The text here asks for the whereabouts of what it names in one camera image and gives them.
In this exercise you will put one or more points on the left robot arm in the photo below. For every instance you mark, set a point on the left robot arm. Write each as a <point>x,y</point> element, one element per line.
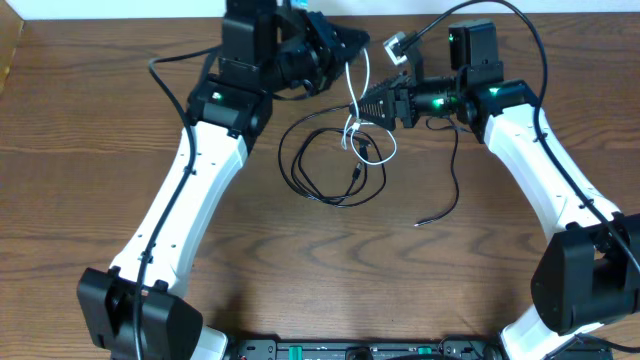
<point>136,309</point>

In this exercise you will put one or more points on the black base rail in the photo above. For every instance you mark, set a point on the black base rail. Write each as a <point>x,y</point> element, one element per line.
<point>452,347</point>

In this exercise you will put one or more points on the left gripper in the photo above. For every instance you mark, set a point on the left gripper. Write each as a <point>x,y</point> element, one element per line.
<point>327,52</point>

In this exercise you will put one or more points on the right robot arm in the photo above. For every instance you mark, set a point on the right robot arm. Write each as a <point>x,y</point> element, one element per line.
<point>588,275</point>

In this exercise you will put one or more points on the cardboard box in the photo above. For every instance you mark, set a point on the cardboard box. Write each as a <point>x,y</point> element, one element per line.
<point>11,30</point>

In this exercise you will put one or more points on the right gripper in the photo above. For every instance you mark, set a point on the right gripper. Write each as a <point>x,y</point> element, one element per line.
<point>389,101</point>

